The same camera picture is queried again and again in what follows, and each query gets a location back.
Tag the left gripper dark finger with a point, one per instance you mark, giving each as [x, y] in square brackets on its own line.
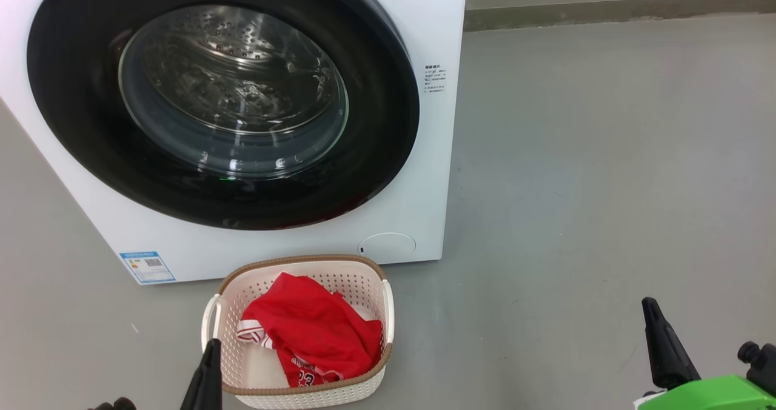
[207, 386]

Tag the right green gripper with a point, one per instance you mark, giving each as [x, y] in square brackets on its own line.
[715, 398]

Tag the red basketball jersey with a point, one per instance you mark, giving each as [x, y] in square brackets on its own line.
[315, 331]

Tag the black round glass washer door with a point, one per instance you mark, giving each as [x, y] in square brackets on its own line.
[79, 125]

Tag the cream perforated basket brown rim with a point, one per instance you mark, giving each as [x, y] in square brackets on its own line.
[364, 276]

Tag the white front-load washing machine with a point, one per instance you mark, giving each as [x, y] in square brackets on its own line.
[424, 173]

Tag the blue energy label sticker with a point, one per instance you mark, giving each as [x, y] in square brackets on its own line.
[147, 267]

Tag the round white filter cover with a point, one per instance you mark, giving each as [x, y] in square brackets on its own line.
[388, 246]

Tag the small printed warning sticker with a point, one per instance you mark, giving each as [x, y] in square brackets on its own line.
[435, 79]

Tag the left black wrist camera box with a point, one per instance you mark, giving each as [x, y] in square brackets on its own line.
[115, 405]

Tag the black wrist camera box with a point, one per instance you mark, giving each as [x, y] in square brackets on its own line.
[762, 367]
[115, 405]

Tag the right black wrist camera box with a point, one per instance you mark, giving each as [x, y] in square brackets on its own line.
[762, 367]

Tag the grey wall baseboard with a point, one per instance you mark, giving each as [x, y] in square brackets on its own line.
[606, 13]

